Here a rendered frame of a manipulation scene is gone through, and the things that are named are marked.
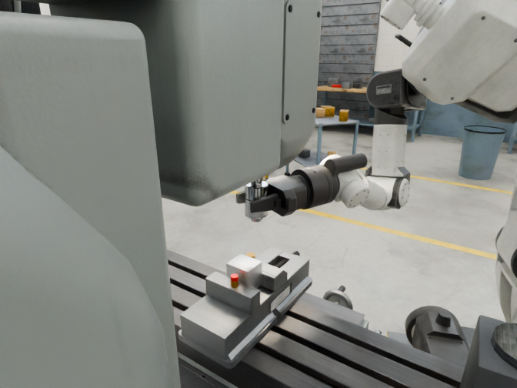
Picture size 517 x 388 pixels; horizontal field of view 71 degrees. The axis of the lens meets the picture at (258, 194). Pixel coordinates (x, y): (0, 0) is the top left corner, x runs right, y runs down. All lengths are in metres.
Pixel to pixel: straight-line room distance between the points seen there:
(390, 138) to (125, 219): 0.88
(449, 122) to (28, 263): 8.08
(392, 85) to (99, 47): 0.88
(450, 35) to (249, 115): 0.57
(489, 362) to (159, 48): 0.56
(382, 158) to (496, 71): 0.33
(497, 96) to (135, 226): 0.85
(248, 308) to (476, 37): 0.72
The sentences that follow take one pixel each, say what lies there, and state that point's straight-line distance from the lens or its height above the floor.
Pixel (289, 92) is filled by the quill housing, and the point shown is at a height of 1.45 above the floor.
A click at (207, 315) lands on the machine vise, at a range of 0.79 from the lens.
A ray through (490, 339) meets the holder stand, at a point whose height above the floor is 1.13.
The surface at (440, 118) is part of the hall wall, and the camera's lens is 8.19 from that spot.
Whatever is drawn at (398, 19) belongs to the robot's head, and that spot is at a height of 1.58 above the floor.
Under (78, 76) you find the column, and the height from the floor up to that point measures 1.49.
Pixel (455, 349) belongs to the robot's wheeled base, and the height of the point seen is 0.59.
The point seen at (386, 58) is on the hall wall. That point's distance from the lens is 8.36.
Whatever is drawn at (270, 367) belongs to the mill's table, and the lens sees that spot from 0.78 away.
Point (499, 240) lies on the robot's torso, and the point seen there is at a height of 1.02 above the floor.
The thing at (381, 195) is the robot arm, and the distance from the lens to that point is 0.99.
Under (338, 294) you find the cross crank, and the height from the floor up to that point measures 0.69.
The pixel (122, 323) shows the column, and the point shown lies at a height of 1.33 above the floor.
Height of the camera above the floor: 1.50
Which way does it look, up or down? 21 degrees down
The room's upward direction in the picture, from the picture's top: straight up
